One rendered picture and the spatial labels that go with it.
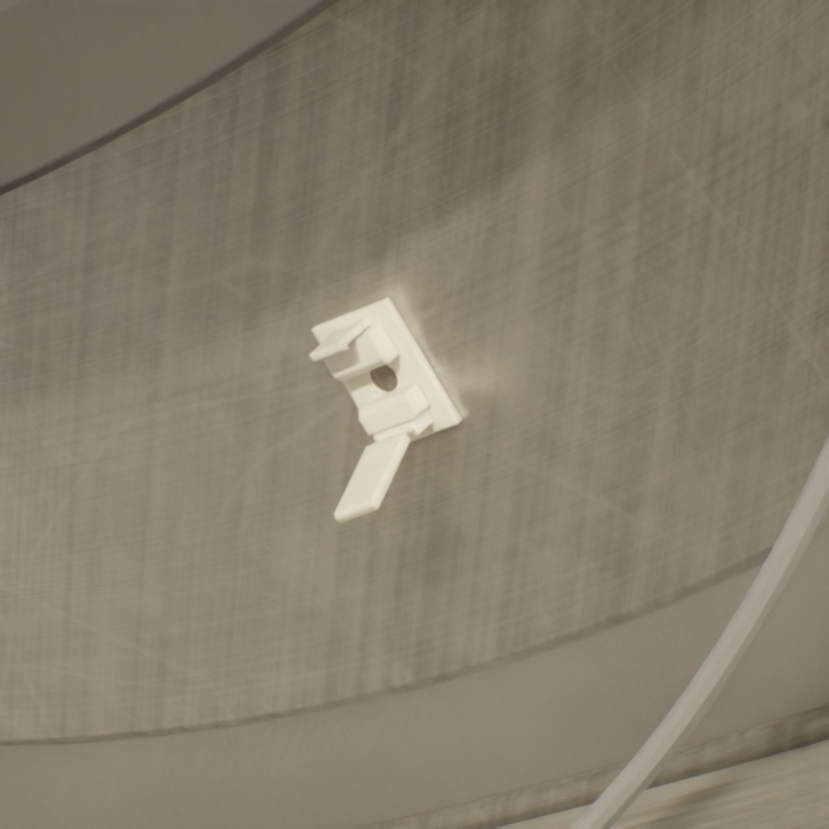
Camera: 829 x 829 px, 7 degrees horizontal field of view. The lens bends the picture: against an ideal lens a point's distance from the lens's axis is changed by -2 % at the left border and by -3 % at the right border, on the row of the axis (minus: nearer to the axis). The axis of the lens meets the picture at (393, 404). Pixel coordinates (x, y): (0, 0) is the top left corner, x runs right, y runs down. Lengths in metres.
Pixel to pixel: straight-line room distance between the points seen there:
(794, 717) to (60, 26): 0.16
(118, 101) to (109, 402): 0.11
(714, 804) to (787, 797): 0.01
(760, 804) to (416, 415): 0.08
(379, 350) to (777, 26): 0.10
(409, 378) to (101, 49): 0.09
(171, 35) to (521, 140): 0.07
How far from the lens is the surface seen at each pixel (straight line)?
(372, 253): 0.96
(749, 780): 0.96
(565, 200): 0.93
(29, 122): 0.92
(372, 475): 0.96
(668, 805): 0.97
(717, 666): 0.93
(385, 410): 0.96
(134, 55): 0.90
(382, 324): 0.96
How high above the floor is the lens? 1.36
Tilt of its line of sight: 35 degrees down
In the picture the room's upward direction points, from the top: 6 degrees clockwise
